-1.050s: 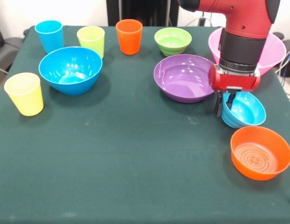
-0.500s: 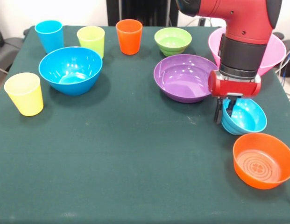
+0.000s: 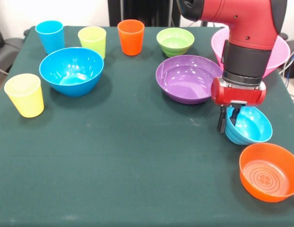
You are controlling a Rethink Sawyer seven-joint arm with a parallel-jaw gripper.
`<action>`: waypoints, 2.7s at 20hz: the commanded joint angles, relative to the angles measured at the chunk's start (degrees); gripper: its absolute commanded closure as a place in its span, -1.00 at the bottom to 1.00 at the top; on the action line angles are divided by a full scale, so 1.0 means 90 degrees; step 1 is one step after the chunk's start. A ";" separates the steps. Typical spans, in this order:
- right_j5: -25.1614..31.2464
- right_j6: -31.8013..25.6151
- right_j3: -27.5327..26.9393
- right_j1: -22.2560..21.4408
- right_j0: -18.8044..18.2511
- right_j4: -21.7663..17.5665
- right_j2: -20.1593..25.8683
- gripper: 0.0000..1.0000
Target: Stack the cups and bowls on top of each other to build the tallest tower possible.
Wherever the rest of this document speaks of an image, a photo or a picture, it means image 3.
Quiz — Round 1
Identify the purple plastic bowl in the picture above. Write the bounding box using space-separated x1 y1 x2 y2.
155 54 224 105

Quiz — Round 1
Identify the blue cable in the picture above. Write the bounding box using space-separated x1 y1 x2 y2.
284 47 294 79

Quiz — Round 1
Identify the large blue plastic bowl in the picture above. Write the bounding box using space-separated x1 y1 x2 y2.
39 47 105 97

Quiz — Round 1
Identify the black chair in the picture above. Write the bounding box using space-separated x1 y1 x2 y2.
0 16 28 74

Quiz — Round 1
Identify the lime green plastic cup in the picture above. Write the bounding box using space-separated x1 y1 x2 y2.
77 26 107 60

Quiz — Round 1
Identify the small green plastic bowl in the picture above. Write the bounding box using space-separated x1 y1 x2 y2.
156 27 195 58

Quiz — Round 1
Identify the large pink plastic bowl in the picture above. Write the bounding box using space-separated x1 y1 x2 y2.
211 27 291 79

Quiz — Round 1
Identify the orange plastic cup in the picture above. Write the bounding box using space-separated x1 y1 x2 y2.
117 19 145 56

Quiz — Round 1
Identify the yellow plastic cup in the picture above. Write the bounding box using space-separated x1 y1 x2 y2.
4 73 45 118

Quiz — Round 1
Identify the blue plastic cup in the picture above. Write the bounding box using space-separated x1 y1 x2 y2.
35 20 66 55

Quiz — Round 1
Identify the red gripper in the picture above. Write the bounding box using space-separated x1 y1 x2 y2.
210 77 267 134

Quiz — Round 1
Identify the orange plastic bowl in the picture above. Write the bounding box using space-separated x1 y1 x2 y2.
239 142 294 203

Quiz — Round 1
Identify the small blue plastic bowl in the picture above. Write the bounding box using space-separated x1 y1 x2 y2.
224 106 273 146

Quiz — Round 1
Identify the dark green tablecloth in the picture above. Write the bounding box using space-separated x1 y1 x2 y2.
0 25 294 227

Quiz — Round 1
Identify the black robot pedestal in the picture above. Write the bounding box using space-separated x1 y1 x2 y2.
108 0 183 27

